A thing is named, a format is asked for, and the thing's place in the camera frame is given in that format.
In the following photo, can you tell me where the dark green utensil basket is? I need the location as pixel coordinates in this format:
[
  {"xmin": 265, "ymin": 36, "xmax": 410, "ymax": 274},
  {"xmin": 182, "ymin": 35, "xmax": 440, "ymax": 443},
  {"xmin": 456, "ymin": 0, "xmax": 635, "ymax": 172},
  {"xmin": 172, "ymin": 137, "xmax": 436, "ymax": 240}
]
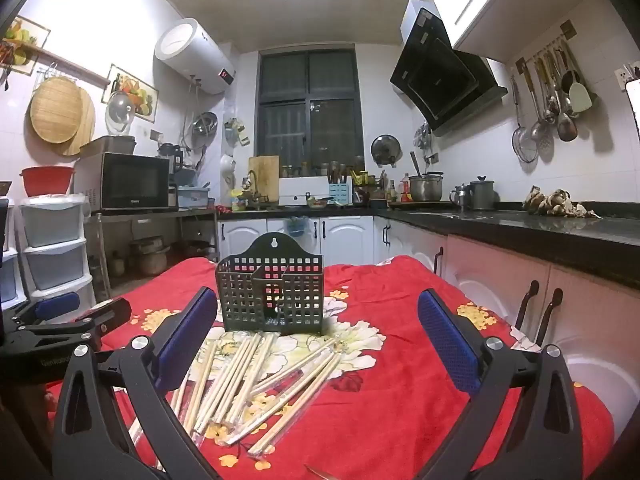
[{"xmin": 216, "ymin": 233, "xmax": 325, "ymax": 335}]

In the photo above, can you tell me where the wooden wall rail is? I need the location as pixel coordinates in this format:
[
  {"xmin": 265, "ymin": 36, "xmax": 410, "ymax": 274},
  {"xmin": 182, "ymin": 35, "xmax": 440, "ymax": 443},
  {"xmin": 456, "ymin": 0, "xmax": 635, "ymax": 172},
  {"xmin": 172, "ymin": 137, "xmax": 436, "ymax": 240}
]
[{"xmin": 5, "ymin": 39, "xmax": 111, "ymax": 86}]

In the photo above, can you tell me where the black electric kettle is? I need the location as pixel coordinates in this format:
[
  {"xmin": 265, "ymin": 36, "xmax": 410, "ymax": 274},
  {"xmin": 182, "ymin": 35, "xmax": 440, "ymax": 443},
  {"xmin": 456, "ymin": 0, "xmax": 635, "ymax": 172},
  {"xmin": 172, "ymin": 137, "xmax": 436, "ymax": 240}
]
[{"xmin": 159, "ymin": 142, "xmax": 183, "ymax": 173}]

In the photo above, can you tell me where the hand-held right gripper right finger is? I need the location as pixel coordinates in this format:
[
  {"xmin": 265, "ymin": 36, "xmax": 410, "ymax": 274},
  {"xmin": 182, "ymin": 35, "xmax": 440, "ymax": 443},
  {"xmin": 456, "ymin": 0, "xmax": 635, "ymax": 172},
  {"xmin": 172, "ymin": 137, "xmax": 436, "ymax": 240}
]
[{"xmin": 417, "ymin": 287, "xmax": 586, "ymax": 480}]

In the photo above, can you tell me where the pile of dried mushrooms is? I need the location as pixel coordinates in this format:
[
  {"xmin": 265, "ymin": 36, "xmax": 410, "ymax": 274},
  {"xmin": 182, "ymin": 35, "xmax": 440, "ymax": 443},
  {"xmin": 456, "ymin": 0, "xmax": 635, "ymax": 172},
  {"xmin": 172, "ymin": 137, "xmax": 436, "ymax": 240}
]
[{"xmin": 522, "ymin": 186, "xmax": 603, "ymax": 220}]

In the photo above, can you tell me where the red floral tablecloth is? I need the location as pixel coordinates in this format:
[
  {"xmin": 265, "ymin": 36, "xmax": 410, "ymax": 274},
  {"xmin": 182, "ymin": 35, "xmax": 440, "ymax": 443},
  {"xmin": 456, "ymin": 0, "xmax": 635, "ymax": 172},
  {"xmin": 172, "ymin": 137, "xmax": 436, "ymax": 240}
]
[{"xmin": 45, "ymin": 255, "xmax": 616, "ymax": 480}]

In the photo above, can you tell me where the light blue plastic box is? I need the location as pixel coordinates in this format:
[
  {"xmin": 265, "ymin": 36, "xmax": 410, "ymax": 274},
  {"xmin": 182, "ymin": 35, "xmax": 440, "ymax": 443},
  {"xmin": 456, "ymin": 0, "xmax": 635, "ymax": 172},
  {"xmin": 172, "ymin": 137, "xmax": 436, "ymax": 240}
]
[{"xmin": 177, "ymin": 186, "xmax": 211, "ymax": 208}]

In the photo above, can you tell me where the hanging steel bowl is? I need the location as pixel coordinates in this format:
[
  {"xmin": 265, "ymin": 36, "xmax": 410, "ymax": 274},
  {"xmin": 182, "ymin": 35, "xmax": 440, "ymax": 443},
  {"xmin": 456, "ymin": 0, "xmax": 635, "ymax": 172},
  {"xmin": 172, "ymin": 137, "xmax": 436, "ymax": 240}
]
[{"xmin": 192, "ymin": 111, "xmax": 218, "ymax": 137}]

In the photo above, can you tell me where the white water heater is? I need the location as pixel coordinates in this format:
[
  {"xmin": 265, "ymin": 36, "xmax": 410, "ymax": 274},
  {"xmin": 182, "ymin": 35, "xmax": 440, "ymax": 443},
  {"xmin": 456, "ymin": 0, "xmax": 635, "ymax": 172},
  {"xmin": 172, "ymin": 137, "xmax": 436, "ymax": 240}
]
[{"xmin": 154, "ymin": 17, "xmax": 237, "ymax": 96}]

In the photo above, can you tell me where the dark pot lid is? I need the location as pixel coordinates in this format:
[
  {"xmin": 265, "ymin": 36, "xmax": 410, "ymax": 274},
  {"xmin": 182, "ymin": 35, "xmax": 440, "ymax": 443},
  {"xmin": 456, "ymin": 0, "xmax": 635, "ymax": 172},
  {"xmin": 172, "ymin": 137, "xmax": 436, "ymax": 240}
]
[{"xmin": 371, "ymin": 134, "xmax": 402, "ymax": 167}]

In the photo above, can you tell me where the black microwave oven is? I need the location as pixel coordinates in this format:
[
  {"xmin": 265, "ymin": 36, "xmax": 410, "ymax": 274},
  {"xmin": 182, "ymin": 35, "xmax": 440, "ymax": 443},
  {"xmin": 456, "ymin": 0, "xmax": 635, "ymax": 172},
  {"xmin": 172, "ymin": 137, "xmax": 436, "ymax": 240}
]
[{"xmin": 75, "ymin": 152, "xmax": 171, "ymax": 212}]

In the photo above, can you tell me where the white upper cabinet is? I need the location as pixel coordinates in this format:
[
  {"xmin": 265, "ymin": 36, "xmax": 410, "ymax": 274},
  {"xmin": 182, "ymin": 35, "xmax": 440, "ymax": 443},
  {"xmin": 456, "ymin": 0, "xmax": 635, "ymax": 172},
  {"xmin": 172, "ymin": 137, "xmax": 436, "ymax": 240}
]
[{"xmin": 421, "ymin": 0, "xmax": 608, "ymax": 51}]

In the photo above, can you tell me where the wall socket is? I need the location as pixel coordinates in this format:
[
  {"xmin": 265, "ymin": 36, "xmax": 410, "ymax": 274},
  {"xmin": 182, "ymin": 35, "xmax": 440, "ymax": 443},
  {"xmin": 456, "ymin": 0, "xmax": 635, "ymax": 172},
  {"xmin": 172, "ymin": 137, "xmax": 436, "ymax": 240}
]
[{"xmin": 615, "ymin": 62, "xmax": 640, "ymax": 88}]

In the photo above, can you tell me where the dark barred window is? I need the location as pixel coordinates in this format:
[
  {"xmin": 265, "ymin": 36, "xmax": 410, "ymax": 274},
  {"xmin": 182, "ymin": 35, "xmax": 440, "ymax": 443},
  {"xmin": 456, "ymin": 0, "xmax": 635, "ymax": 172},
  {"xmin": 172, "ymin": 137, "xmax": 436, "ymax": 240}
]
[{"xmin": 255, "ymin": 49, "xmax": 365, "ymax": 171}]

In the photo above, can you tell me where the fruit wall poster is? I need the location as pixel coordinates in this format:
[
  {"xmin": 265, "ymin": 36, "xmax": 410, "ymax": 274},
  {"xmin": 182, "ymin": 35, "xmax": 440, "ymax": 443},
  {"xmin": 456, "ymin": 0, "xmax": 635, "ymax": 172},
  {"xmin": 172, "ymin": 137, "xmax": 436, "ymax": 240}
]
[
  {"xmin": 106, "ymin": 64, "xmax": 160, "ymax": 122},
  {"xmin": 4, "ymin": 16, "xmax": 51, "ymax": 76}
]

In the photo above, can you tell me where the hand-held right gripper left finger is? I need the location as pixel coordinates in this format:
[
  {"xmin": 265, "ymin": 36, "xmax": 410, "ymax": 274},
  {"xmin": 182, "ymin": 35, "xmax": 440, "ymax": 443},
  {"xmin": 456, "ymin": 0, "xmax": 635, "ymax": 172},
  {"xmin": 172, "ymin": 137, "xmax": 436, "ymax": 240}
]
[{"xmin": 52, "ymin": 287, "xmax": 221, "ymax": 480}]

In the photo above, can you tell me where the red plastic basin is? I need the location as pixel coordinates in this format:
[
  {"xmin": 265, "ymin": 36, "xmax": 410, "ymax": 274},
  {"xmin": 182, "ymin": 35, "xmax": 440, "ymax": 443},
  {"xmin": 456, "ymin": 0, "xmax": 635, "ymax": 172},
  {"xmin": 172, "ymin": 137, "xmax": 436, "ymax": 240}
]
[{"xmin": 20, "ymin": 166, "xmax": 76, "ymax": 197}]

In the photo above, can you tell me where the plastic drawer unit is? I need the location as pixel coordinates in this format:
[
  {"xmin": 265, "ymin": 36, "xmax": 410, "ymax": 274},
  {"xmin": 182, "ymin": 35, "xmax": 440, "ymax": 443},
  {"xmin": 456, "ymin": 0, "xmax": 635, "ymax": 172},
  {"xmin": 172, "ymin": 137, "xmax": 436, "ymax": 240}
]
[{"xmin": 19, "ymin": 194, "xmax": 96, "ymax": 311}]

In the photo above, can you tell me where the row of hanging kitchen utensils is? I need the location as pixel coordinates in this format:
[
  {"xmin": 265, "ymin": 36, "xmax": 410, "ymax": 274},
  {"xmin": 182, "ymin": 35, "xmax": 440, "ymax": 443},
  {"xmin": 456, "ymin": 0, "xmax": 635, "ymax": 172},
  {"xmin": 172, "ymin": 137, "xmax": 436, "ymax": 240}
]
[{"xmin": 510, "ymin": 40, "xmax": 598, "ymax": 163}]

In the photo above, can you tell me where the steel cooking pot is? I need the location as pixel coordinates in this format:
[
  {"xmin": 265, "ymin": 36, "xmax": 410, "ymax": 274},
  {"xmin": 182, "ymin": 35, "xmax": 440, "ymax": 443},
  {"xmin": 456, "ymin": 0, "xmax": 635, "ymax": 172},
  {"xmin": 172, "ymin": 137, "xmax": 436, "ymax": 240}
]
[{"xmin": 408, "ymin": 171, "xmax": 445, "ymax": 203}]

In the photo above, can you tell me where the bunch of chopsticks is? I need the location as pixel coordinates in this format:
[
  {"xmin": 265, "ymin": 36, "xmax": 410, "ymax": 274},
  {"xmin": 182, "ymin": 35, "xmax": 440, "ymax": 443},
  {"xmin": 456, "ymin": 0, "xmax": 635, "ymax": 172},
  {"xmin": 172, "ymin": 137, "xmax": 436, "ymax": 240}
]
[{"xmin": 127, "ymin": 331, "xmax": 343, "ymax": 458}]

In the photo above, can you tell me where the grey kettle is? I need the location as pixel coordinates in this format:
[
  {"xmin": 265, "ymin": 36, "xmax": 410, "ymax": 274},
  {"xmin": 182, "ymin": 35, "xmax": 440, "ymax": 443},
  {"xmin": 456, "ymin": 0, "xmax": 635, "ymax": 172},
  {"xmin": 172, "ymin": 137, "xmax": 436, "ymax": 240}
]
[{"xmin": 467, "ymin": 176, "xmax": 497, "ymax": 211}]

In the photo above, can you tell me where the wooden cutting board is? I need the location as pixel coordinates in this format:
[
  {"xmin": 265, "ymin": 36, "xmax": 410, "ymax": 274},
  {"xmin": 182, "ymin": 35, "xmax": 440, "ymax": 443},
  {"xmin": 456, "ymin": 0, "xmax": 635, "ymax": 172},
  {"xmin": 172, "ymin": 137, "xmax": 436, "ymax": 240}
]
[{"xmin": 248, "ymin": 155, "xmax": 280, "ymax": 203}]

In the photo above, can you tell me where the black range hood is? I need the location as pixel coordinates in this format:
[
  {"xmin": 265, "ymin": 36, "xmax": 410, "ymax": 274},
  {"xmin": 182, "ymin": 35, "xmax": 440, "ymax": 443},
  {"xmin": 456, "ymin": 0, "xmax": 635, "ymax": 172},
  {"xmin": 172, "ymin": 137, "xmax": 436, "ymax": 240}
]
[{"xmin": 390, "ymin": 0, "xmax": 508, "ymax": 137}]

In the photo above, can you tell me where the black kitchen countertop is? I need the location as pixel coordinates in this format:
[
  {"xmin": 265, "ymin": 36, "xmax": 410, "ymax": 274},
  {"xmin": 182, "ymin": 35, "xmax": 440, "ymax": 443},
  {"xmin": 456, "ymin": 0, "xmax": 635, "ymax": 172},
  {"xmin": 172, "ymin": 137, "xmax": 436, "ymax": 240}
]
[{"xmin": 217, "ymin": 200, "xmax": 640, "ymax": 291}]

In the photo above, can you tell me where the round bamboo board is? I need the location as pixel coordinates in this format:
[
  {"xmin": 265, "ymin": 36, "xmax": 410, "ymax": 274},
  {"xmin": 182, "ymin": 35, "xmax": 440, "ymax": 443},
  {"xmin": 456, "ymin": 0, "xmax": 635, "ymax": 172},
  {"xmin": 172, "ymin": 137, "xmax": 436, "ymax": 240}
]
[
  {"xmin": 55, "ymin": 87, "xmax": 96, "ymax": 157},
  {"xmin": 30, "ymin": 76, "xmax": 85, "ymax": 146}
]

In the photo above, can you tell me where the brown clay pot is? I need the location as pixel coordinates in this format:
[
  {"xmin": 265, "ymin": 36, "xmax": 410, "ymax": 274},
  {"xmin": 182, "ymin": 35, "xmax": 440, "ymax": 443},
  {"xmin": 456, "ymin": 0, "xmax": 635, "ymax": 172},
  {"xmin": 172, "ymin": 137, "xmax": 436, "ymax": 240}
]
[{"xmin": 131, "ymin": 240, "xmax": 171, "ymax": 276}]

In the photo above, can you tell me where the metal baking tray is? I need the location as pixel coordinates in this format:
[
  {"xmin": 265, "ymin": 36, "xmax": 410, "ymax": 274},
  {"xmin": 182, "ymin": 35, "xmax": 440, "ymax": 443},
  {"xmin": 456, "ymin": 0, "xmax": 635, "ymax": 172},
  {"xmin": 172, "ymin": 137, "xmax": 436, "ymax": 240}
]
[{"xmin": 80, "ymin": 135, "xmax": 137, "ymax": 157}]

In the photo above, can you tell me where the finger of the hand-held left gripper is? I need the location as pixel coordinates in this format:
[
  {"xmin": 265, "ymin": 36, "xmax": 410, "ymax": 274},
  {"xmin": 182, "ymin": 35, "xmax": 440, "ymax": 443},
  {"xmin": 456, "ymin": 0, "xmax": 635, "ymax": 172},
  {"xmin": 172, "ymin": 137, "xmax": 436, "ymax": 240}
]
[
  {"xmin": 22, "ymin": 298, "xmax": 132, "ymax": 346},
  {"xmin": 10, "ymin": 292, "xmax": 81, "ymax": 328}
]

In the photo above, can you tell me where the group of condiment bottles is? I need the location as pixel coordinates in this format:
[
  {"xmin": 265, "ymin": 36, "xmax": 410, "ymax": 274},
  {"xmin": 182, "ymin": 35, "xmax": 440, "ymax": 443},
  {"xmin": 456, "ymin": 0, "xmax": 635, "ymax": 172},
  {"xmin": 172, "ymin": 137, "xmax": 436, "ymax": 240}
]
[{"xmin": 387, "ymin": 177, "xmax": 411, "ymax": 203}]

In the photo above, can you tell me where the glass pot lid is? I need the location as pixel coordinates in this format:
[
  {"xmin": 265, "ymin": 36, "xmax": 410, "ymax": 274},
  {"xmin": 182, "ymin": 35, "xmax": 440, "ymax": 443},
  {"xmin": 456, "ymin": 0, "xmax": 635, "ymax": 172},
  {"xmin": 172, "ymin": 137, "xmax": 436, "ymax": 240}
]
[{"xmin": 105, "ymin": 90, "xmax": 137, "ymax": 136}]

